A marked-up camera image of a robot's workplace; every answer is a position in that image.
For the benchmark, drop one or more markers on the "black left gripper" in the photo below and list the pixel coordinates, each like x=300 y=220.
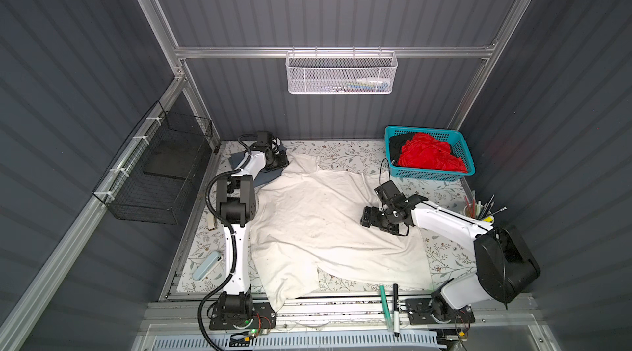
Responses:
x=282 y=159

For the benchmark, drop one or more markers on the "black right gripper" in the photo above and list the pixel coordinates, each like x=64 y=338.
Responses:
x=372 y=219

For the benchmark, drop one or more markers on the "white t-shirt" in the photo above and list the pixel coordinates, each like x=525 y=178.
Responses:
x=308 y=221

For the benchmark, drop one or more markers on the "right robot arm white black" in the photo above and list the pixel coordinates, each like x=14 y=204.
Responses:
x=505 y=266

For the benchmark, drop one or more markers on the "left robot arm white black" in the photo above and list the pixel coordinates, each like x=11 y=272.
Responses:
x=230 y=198

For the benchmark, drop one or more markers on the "folded grey-blue t-shirt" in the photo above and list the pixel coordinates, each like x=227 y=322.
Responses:
x=246 y=165

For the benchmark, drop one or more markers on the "red t-shirt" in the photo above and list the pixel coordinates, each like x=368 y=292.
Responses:
x=425 y=152

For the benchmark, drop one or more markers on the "black marker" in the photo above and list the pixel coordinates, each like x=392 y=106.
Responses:
x=395 y=316

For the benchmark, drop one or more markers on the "black t-shirt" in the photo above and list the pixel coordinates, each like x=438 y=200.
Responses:
x=396 y=144

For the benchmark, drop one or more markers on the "white pen cup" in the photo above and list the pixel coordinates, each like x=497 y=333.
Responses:
x=484 y=211

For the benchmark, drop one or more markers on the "small beige eraser block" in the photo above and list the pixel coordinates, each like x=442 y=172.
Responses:
x=211 y=223

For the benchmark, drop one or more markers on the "green marker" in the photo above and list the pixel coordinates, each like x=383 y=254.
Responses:
x=385 y=308

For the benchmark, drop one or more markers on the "teal plastic basket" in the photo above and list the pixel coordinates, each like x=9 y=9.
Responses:
x=453 y=137

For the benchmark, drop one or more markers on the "white bottle in mesh basket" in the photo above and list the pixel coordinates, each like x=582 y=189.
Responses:
x=375 y=83

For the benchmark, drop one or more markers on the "light blue case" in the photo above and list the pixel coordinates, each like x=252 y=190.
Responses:
x=210 y=268

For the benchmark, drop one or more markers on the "white wire mesh basket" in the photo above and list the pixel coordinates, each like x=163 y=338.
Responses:
x=316 y=73

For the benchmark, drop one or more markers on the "black wire wall basket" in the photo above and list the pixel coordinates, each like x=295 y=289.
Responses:
x=159 y=178

